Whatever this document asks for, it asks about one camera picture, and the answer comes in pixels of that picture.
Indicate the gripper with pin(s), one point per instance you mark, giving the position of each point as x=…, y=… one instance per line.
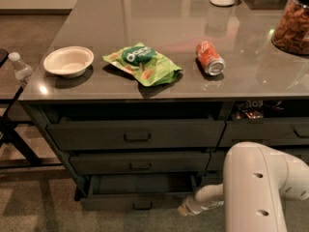
x=192, y=208

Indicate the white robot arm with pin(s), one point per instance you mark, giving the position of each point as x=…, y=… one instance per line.
x=255, y=179

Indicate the snack packets in drawer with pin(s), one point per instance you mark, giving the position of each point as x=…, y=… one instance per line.
x=257, y=109

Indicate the dark cabinet counter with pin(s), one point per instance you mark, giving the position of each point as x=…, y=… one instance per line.
x=254, y=70

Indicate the green snack bag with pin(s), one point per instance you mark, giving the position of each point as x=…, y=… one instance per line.
x=146, y=65

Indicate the red soda can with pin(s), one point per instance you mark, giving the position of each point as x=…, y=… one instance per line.
x=210, y=60

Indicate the black side table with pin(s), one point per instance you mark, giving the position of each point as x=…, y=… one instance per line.
x=17, y=129

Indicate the white paper bowl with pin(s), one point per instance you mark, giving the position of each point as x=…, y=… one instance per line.
x=68, y=62

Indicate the glass jar of nuts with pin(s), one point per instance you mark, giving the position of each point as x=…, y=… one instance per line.
x=292, y=33

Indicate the clear plastic water bottle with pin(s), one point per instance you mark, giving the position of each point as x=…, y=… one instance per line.
x=22, y=71

